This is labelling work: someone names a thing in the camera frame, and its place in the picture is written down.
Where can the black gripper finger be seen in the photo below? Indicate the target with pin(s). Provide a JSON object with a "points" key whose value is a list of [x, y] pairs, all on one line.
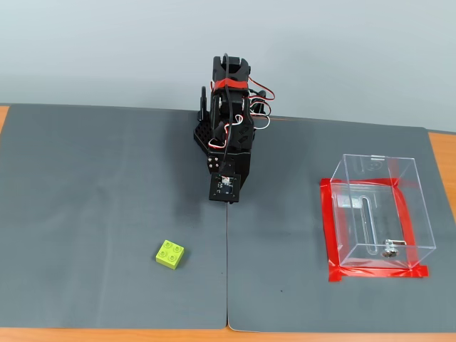
{"points": [[244, 180]]}

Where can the red tape band on arm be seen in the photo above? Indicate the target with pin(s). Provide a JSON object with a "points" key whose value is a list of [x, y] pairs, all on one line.
{"points": [[231, 84]]}

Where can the transparent plastic box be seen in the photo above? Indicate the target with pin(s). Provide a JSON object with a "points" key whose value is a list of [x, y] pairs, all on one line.
{"points": [[420, 213]]}

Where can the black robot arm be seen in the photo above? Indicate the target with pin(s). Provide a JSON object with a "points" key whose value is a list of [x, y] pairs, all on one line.
{"points": [[240, 135]]}

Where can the black square wrist camera module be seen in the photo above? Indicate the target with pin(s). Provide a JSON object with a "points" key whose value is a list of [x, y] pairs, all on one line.
{"points": [[224, 189]]}

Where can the gray table mat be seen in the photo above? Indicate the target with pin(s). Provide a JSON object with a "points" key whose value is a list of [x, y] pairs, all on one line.
{"points": [[285, 249], [71, 213]]}

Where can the black table clamp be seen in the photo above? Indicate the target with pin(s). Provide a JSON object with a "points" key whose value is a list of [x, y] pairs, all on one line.
{"points": [[203, 103], [261, 96]]}

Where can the metal cam lock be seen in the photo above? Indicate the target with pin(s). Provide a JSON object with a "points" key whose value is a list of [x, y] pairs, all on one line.
{"points": [[392, 247]]}

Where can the green lego block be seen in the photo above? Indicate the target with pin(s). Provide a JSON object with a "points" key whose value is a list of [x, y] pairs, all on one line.
{"points": [[170, 253]]}

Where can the red floor tape strip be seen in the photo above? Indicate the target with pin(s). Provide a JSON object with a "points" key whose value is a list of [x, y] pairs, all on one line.
{"points": [[329, 231], [363, 181], [405, 221], [374, 273]]}

